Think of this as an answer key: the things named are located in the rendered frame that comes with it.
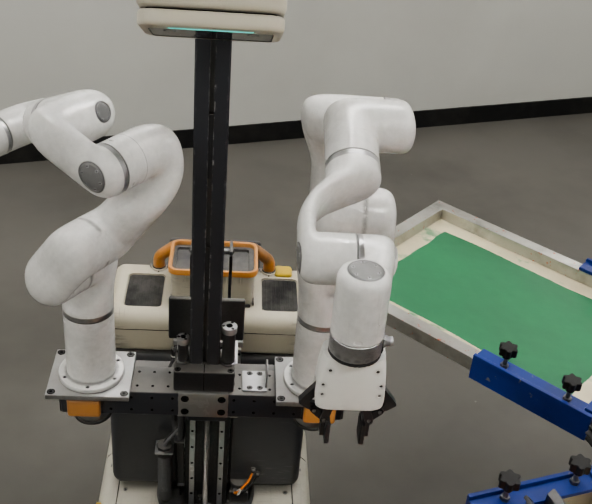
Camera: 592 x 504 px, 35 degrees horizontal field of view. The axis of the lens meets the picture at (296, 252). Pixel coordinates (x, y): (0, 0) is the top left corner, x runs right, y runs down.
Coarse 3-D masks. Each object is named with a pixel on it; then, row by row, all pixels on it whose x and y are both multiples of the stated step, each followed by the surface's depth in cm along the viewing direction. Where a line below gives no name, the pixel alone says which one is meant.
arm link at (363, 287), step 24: (360, 240) 129; (384, 240) 130; (360, 264) 125; (384, 264) 126; (336, 288) 124; (360, 288) 121; (384, 288) 122; (336, 312) 125; (360, 312) 123; (384, 312) 125; (336, 336) 127; (360, 336) 125
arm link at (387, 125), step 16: (336, 112) 144; (352, 112) 143; (368, 112) 143; (384, 112) 143; (400, 112) 144; (336, 128) 142; (352, 128) 141; (368, 128) 142; (384, 128) 143; (400, 128) 143; (336, 144) 140; (352, 144) 139; (368, 144) 140; (384, 144) 144; (400, 144) 144
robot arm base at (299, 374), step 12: (300, 324) 176; (300, 336) 177; (312, 336) 175; (324, 336) 174; (300, 348) 178; (312, 348) 176; (300, 360) 179; (312, 360) 178; (288, 372) 186; (300, 372) 181; (312, 372) 179; (288, 384) 183; (300, 384) 182
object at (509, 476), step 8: (576, 456) 184; (576, 464) 182; (584, 464) 182; (504, 472) 179; (512, 472) 179; (576, 472) 183; (584, 472) 182; (504, 480) 177; (512, 480) 177; (576, 480) 185; (504, 488) 178; (512, 488) 177; (504, 496) 180
